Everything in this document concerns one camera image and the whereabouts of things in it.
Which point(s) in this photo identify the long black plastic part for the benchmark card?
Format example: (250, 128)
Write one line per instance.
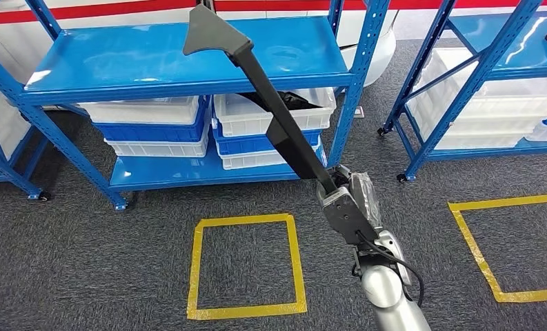
(277, 119)

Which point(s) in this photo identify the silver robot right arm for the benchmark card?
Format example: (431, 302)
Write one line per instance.
(387, 292)

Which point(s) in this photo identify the grey floor outlet box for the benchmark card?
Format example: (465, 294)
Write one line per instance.
(359, 112)

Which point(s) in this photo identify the white car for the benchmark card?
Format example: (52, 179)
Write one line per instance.
(373, 50)

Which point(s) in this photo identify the large white plastic crate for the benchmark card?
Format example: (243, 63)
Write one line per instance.
(483, 139)
(506, 112)
(524, 91)

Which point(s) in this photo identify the red barrier belt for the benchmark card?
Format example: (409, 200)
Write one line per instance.
(95, 11)

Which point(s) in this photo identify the yellow floor tape square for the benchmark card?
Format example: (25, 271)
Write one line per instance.
(506, 203)

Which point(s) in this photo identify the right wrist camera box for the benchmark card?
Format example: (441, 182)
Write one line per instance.
(346, 217)

